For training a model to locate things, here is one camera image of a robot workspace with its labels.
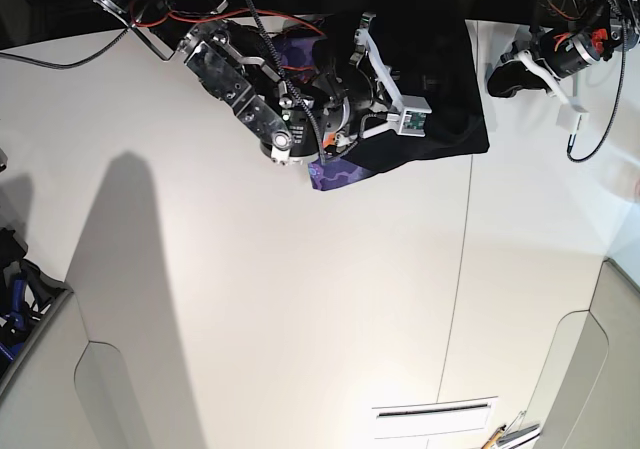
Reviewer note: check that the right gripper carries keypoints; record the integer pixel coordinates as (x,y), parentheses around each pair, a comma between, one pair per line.
(329,92)

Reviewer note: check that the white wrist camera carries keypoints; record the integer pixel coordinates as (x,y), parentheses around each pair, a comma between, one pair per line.
(571,117)
(410,119)

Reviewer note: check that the blue and black equipment pile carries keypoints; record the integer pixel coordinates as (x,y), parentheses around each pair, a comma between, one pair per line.
(26,296)

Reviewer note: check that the black ruler strip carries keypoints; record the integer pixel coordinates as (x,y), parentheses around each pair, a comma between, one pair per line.
(432,410)

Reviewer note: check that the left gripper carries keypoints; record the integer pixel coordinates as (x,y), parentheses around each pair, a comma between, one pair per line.
(561,53)

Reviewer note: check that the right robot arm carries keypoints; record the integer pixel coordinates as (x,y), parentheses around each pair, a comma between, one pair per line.
(237,63)

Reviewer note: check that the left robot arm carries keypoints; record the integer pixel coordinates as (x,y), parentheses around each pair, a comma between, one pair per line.
(567,14)

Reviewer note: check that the yellow handled tool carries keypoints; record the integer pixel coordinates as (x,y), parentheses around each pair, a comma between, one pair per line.
(492,441)

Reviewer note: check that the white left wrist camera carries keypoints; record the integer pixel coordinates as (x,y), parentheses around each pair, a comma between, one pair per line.
(571,117)

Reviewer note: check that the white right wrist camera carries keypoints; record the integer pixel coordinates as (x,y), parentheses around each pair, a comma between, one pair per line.
(410,119)

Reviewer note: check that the black T-shirt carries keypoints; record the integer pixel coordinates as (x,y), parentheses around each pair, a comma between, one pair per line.
(429,54)

